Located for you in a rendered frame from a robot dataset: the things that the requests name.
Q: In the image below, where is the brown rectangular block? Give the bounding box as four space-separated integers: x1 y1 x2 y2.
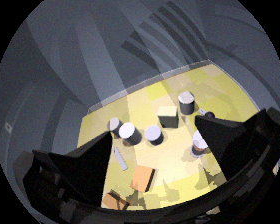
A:
103 192 129 210
129 165 156 192

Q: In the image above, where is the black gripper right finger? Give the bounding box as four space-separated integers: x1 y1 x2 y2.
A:
195 109 266 181

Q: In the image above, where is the dark grey cylinder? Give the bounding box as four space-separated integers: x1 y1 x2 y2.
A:
107 117 124 137
119 123 141 145
177 91 195 116

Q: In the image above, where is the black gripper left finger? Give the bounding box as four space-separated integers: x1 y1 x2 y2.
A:
32 131 113 208

